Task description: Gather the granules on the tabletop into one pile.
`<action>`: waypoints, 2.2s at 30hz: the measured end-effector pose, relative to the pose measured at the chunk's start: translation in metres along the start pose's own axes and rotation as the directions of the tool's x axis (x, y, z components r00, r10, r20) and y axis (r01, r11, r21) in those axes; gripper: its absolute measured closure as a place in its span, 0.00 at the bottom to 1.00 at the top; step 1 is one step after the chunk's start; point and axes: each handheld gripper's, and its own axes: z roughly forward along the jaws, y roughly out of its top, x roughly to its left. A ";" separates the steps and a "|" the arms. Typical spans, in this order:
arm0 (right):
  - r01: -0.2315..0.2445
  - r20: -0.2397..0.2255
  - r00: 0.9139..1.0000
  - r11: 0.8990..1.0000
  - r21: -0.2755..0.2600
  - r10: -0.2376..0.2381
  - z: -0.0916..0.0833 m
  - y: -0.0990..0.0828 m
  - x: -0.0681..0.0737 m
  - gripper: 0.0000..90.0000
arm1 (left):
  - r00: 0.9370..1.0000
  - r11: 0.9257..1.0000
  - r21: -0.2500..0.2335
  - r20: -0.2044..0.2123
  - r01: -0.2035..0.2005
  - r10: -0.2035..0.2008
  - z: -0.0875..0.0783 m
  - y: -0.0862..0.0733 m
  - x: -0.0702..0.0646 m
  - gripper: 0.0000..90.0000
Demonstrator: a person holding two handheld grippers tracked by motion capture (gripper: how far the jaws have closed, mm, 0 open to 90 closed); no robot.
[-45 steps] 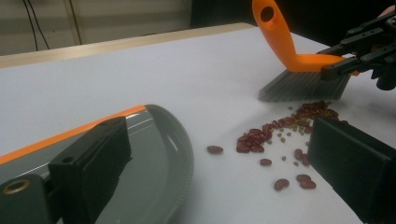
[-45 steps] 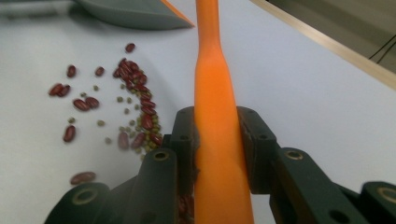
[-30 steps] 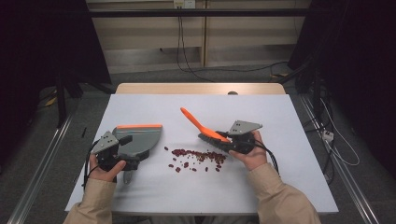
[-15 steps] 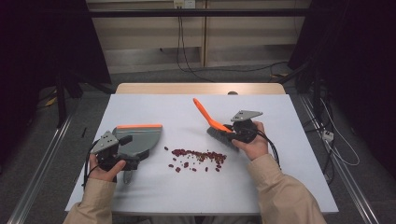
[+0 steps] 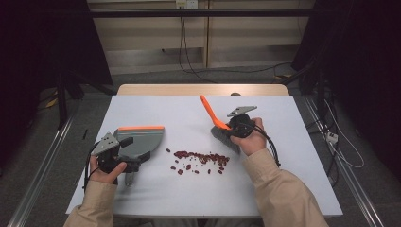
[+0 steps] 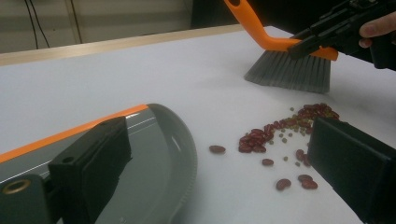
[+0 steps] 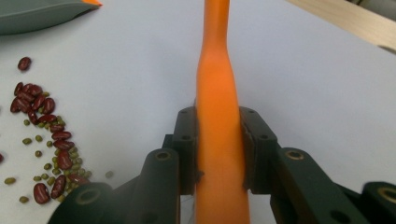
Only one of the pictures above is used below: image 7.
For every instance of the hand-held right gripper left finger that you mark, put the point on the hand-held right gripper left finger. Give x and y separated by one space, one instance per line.
185 149

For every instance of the green mung beans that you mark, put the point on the green mung beans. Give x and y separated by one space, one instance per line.
27 141

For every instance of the red kidney beans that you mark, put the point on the red kidney beans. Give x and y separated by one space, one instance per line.
63 160

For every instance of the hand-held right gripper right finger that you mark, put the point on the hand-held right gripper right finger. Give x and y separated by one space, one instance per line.
260 149

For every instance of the white table cover sheet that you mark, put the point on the white table cover sheet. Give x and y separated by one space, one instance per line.
124 77

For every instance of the orange hand brush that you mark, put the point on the orange hand brush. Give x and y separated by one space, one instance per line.
218 93

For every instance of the grey dustpan with orange edge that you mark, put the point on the grey dustpan with orange edge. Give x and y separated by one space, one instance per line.
37 15

